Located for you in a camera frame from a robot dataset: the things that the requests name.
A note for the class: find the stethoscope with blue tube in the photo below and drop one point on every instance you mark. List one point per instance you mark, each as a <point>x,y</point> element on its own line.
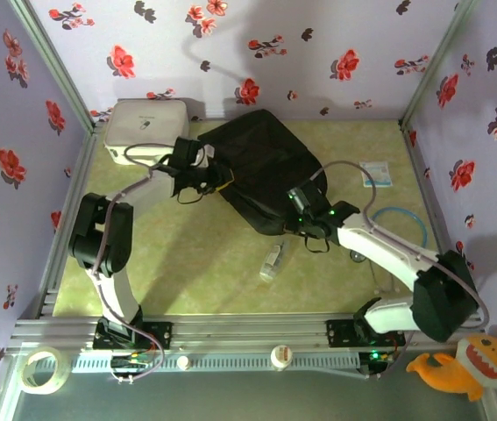
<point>355,258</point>

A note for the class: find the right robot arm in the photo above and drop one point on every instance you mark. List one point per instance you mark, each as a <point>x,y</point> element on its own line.
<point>445,298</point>

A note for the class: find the aluminium frame side rail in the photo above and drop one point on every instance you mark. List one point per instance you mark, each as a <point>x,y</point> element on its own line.
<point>427,175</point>
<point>79,166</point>

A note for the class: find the white bottle with red label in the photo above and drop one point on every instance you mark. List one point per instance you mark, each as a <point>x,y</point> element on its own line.
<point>281,356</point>

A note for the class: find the small controller board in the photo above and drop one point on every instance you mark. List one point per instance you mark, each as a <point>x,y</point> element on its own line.
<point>132,361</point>
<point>377,357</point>

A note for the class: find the small white knob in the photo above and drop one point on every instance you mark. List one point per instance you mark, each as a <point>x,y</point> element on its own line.
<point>182,362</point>

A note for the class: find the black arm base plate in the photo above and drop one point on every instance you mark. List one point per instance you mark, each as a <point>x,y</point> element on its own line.
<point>340,333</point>
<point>160,333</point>

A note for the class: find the black backpack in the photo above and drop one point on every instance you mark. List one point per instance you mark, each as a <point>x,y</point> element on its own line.
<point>265,158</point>

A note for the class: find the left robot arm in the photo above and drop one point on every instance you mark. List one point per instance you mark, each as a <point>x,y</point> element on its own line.
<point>99,237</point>

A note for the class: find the aluminium frame cross rail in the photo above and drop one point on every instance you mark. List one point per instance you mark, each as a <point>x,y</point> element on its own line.
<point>248,333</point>

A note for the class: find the aluminium frame post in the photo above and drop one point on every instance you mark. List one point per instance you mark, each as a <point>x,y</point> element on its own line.
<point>437,61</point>
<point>57,66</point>

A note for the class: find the white plastic storage box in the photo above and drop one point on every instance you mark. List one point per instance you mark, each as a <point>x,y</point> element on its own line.
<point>143,123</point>

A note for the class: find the clear pencil case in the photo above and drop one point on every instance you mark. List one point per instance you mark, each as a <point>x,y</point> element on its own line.
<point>272,263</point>

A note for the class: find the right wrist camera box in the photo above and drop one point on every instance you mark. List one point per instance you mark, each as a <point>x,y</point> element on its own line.
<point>301,198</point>

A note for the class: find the white and blue packet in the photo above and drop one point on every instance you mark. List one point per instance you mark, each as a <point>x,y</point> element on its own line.
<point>376,174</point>

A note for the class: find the orange plush toy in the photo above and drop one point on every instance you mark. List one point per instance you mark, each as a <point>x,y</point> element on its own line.
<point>458,373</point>

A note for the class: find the clear tape roll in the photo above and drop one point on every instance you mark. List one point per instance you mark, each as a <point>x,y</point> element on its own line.
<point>63,377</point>

